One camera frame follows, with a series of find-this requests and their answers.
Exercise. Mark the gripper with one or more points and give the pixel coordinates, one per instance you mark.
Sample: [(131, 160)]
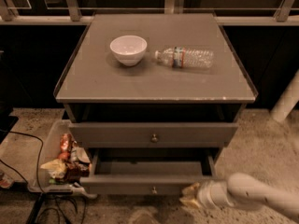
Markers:
[(205, 195)]

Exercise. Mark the grey drawer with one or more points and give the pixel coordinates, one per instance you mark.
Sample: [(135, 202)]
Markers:
[(148, 171), (153, 134)]

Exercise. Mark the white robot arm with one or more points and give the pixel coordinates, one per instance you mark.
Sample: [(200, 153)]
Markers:
[(241, 191)]

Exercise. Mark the grey top drawer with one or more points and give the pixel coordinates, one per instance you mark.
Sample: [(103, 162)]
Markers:
[(153, 134)]

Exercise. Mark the grey wooden drawer cabinet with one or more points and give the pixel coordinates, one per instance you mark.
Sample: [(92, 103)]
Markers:
[(95, 87)]

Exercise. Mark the brown snack bag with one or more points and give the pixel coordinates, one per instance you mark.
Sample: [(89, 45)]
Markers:
[(75, 171)]

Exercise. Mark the clear plastic storage bin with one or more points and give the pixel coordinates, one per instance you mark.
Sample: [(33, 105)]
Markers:
[(49, 152)]

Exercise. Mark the yellow snack bag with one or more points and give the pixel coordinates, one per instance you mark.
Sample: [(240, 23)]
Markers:
[(56, 168)]

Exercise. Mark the red snack bag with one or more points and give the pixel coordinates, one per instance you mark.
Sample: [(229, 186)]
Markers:
[(65, 142)]

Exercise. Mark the clear plastic water bottle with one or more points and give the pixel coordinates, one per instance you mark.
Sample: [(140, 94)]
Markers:
[(181, 57)]

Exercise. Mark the white ceramic bowl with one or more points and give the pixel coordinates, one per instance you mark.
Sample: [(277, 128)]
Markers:
[(128, 49)]

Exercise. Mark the red white object at left edge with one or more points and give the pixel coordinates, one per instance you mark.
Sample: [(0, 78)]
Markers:
[(5, 180)]

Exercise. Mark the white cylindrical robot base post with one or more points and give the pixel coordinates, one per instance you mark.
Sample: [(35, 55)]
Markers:
[(287, 101)]

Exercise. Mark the metal window railing frame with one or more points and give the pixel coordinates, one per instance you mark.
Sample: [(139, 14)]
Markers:
[(226, 12)]

